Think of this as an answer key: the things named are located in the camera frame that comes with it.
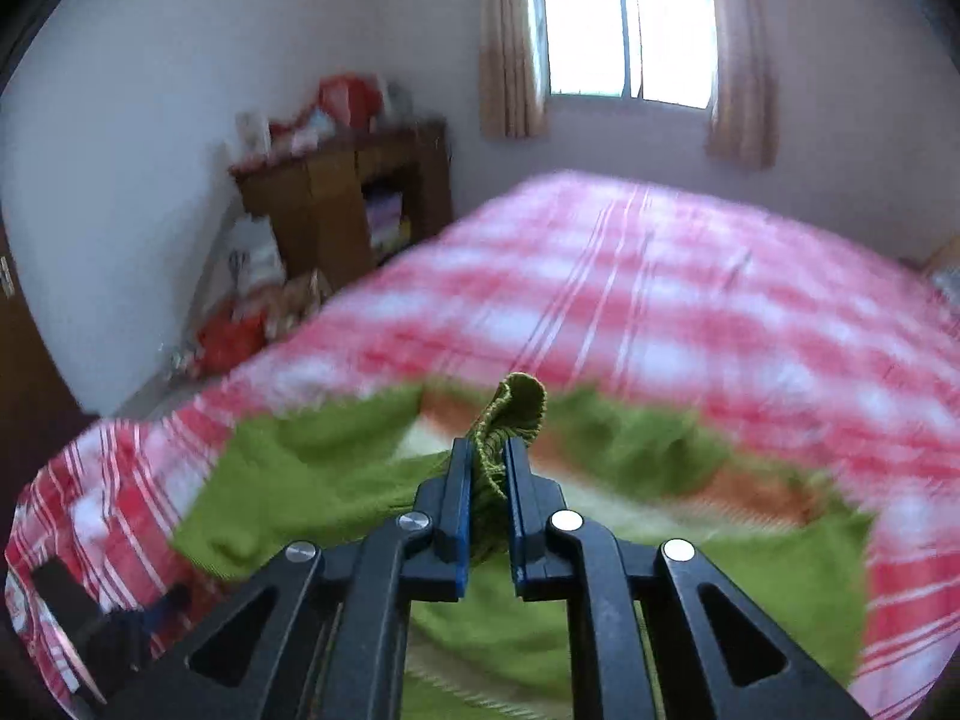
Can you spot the red plaid bedsheet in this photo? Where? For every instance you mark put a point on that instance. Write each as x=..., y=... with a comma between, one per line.
x=637, y=292

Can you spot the red gift bag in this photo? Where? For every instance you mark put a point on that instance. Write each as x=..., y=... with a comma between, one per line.
x=346, y=101

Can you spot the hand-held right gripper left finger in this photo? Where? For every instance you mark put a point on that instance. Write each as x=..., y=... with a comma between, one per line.
x=460, y=517

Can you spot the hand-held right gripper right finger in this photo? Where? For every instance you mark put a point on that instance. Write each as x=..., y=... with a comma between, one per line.
x=516, y=517

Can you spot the wooden desk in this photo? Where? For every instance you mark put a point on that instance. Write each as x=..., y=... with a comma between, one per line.
x=315, y=195

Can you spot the cream wooden headboard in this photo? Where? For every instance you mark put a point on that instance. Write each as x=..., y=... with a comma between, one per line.
x=946, y=253

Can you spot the beige curtain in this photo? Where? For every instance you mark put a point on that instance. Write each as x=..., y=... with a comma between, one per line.
x=510, y=45
x=742, y=67

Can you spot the white plastic bag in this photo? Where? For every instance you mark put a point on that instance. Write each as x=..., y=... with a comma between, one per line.
x=396, y=99

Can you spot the window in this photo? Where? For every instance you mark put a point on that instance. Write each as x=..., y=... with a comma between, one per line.
x=592, y=22

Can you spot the brown wooden wardrobe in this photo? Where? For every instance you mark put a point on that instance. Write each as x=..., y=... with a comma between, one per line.
x=30, y=367

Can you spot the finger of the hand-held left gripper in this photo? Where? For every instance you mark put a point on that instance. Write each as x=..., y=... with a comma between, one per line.
x=171, y=604

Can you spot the large white bag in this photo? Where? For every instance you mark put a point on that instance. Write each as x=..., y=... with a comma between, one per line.
x=244, y=259

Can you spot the green knitted sweater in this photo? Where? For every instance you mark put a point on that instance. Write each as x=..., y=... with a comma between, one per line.
x=315, y=457

